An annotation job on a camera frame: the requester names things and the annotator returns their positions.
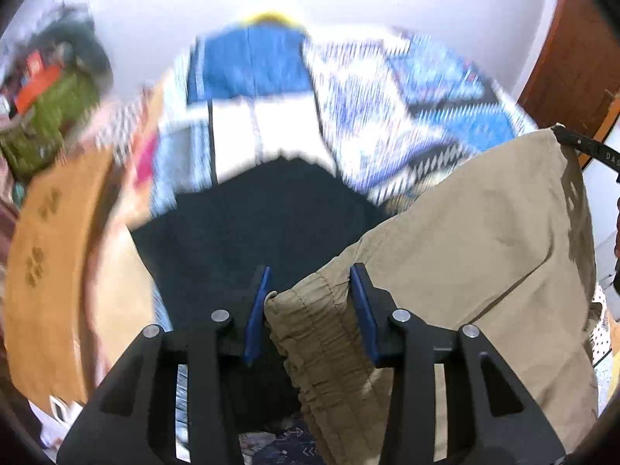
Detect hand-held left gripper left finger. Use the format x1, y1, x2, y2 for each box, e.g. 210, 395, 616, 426
57, 265, 273, 465

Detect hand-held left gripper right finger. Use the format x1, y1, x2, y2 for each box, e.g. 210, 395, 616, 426
350, 262, 567, 465

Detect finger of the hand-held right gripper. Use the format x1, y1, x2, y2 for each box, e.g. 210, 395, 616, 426
552, 125, 620, 172

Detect khaki pants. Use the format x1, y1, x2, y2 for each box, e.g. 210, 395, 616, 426
264, 128, 604, 465

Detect white sliding wardrobe door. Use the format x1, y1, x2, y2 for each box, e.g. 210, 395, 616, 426
581, 145, 620, 301

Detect wooden door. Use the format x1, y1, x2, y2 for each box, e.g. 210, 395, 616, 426
516, 0, 620, 131

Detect black cloth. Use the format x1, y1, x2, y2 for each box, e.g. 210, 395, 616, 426
131, 157, 388, 437

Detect blue patchwork blanket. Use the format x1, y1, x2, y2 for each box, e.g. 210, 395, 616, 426
148, 24, 616, 465

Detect white cloth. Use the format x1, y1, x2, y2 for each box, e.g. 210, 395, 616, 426
31, 394, 83, 446

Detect green laundry basket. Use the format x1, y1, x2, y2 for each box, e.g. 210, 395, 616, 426
0, 72, 105, 180

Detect yellow foam tube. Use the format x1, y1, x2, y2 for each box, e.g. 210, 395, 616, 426
242, 10, 303, 27

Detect orange box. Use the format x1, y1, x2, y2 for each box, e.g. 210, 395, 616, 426
14, 51, 64, 112

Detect grey plush pillow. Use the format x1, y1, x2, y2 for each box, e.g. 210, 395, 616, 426
43, 10, 114, 83

